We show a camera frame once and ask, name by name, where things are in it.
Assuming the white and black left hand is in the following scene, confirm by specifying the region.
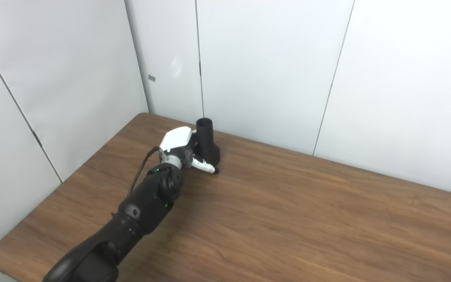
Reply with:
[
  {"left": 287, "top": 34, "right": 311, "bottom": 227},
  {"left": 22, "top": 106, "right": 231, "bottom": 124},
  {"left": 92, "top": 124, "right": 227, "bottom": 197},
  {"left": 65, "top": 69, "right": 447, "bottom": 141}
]
[{"left": 159, "top": 126, "right": 220, "bottom": 175}]

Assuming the black funnel-shaped nozzle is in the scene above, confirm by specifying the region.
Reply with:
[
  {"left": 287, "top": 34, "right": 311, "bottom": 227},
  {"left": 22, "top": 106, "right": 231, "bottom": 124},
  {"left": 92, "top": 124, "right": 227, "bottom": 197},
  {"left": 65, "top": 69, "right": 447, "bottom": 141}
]
[{"left": 196, "top": 117, "right": 221, "bottom": 167}]

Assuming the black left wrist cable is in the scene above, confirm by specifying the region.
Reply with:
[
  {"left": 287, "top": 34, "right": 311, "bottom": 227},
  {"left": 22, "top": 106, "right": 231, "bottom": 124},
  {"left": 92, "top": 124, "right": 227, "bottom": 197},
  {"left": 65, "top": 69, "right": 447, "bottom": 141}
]
[{"left": 127, "top": 146, "right": 167, "bottom": 196}]

